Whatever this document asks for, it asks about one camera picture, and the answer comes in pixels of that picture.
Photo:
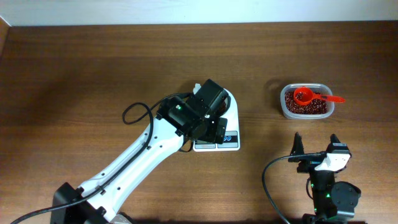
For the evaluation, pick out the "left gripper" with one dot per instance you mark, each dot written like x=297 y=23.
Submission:
x=213 y=135

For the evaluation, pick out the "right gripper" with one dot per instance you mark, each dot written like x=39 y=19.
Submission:
x=307 y=162

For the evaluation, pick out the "orange measuring scoop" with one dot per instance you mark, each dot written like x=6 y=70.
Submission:
x=304 y=96

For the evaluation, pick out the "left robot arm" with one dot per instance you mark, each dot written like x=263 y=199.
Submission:
x=99 y=199

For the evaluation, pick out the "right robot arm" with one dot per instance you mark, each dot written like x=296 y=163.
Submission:
x=333 y=201

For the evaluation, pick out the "white digital kitchen scale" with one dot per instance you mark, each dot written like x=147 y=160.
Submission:
x=231 y=138

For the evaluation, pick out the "red beans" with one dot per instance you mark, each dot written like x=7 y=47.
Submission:
x=314 y=107

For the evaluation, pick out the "clear plastic container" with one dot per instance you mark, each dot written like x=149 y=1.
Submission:
x=316 y=87

